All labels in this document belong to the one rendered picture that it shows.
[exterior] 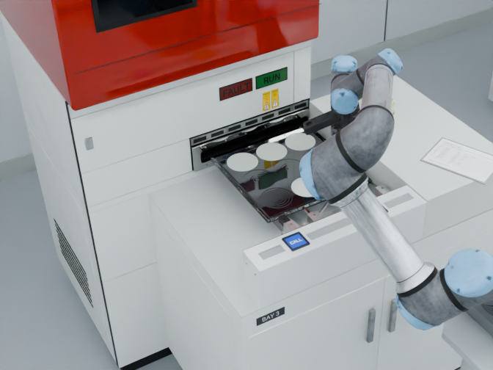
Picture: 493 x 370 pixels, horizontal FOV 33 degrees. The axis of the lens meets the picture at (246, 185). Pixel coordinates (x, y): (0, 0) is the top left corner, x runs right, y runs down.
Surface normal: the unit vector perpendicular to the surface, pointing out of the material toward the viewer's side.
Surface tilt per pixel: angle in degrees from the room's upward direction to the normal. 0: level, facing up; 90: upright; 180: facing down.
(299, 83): 90
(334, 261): 90
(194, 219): 0
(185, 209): 0
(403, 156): 0
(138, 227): 90
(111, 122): 90
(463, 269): 40
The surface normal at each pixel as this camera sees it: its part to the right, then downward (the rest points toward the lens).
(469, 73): -0.04, -0.79
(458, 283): -0.55, -0.36
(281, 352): 0.48, 0.52
